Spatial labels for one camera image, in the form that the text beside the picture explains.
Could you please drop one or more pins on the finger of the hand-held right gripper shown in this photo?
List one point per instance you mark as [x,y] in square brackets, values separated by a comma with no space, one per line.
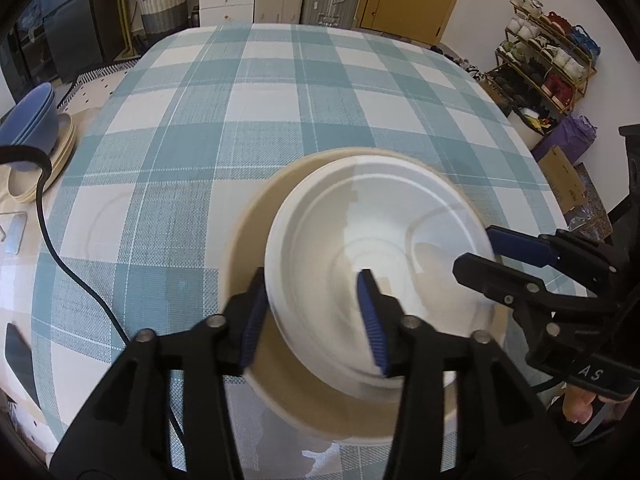
[500,280]
[520,246]

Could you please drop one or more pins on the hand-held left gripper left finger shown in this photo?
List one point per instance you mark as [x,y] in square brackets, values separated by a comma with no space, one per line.
[252,320]

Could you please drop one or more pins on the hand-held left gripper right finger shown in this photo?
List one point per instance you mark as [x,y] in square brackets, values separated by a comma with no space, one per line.
[375,320]

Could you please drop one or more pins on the large cream paper bowl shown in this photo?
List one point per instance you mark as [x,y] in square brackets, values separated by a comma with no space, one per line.
[250,240]

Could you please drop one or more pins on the person's right hand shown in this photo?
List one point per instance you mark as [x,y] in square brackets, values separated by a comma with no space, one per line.
[580,407]

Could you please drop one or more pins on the brown cardboard box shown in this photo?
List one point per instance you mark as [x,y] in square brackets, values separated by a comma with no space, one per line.
[562,180]

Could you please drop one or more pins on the dark patterned box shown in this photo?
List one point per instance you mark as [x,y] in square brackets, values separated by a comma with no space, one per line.
[592,205]

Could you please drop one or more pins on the white waste bin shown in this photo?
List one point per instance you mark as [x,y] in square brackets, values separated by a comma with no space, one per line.
[525,130]

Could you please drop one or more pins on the purple bag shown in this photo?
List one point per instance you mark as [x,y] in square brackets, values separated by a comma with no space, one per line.
[570,135]

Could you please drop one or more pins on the metal shoe rack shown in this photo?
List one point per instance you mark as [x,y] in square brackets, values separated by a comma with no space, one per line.
[587,75]

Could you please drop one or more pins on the shoe rack with shoes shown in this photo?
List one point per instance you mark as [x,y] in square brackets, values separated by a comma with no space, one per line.
[545,55]

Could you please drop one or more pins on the blue checked tablecloth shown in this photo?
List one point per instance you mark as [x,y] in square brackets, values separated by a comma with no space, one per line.
[200,110]

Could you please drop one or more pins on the cream ceramic plate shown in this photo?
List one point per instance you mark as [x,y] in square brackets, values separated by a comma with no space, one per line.
[22,195]
[65,132]
[62,157]

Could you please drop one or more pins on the silver metal phone stand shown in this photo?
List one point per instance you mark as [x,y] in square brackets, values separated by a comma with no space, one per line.
[14,235]

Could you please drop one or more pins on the white dotted rug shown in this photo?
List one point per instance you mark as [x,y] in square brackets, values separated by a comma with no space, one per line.
[95,82]

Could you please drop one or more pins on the dark bottle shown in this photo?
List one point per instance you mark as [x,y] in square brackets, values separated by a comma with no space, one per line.
[194,17]

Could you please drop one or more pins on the woven grey white basket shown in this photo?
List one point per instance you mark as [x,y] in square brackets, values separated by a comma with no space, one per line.
[162,12]

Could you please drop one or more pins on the grey refrigerator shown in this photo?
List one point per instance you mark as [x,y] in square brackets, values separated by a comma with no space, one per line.
[75,20]

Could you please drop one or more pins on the dark glass cabinet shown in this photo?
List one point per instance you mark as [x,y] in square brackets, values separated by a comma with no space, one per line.
[25,50]

